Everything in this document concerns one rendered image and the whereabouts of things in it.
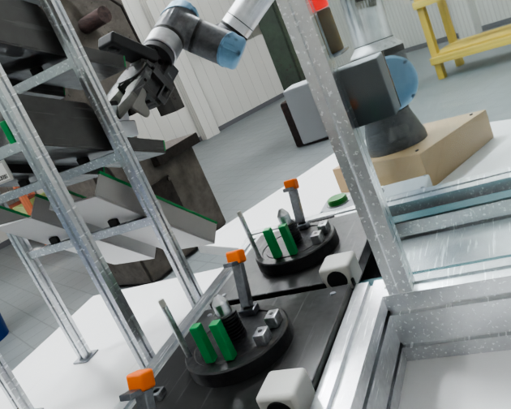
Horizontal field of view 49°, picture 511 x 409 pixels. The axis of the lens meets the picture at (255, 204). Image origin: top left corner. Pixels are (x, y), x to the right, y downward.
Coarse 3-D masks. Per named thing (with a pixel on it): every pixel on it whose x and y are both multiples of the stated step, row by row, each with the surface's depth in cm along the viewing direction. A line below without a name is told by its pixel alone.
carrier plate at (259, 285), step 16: (336, 224) 98; (352, 224) 95; (352, 240) 88; (368, 256) 85; (256, 272) 92; (304, 272) 85; (224, 288) 91; (256, 288) 86; (272, 288) 84; (288, 288) 82; (304, 288) 81; (320, 288) 80; (352, 288) 78
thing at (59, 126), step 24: (24, 96) 81; (0, 120) 83; (48, 120) 84; (72, 120) 87; (96, 120) 91; (0, 144) 83; (48, 144) 83; (72, 144) 86; (96, 144) 90; (144, 144) 98
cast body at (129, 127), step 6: (114, 102) 104; (114, 108) 103; (126, 114) 105; (120, 120) 104; (126, 120) 105; (132, 120) 106; (126, 126) 105; (132, 126) 106; (126, 132) 104; (132, 132) 106
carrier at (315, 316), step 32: (224, 320) 68; (256, 320) 72; (288, 320) 69; (320, 320) 70; (192, 352) 71; (224, 352) 66; (256, 352) 65; (288, 352) 66; (320, 352) 63; (160, 384) 71; (192, 384) 68; (224, 384) 65; (256, 384) 63; (288, 384) 57
